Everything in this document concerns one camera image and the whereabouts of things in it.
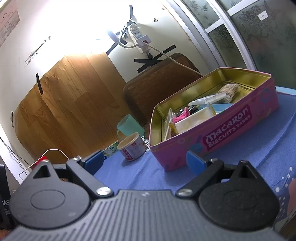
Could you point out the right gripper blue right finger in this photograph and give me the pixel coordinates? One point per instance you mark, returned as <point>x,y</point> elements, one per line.
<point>196,164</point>

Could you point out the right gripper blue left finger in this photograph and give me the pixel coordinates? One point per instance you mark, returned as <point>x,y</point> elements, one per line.
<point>93,162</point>

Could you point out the pink crocheted soft item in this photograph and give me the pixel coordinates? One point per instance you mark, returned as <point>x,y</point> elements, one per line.
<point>182,116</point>

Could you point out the blue plastic cup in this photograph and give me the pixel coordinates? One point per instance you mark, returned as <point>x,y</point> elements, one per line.
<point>220,107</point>

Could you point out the blue green carton box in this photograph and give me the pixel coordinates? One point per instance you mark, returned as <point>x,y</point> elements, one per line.
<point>110,150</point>

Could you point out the instant noodle cup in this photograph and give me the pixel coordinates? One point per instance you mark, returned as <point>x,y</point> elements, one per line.
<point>132,147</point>

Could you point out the red snack box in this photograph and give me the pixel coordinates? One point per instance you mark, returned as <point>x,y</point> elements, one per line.
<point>41,159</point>

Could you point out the teal plastic mug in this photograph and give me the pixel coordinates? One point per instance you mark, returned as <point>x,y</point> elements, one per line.
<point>128,125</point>

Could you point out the wooden board panel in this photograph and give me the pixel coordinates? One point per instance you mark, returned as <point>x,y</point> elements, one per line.
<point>73,110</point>

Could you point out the pink macaron biscuit tin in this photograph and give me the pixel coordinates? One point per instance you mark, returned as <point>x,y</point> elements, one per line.
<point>257,99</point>

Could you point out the blue patterned tablecloth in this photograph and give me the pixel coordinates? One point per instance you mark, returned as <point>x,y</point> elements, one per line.
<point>269,147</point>

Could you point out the brown chair back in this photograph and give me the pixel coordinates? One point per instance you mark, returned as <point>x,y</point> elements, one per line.
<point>158,83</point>

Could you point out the black tape cross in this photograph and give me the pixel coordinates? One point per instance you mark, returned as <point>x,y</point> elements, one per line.
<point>149,62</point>

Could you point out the white power strip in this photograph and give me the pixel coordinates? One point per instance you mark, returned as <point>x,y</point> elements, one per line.
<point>139,39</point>

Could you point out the frosted glass door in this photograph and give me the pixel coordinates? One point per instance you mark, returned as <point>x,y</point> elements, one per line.
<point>256,35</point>

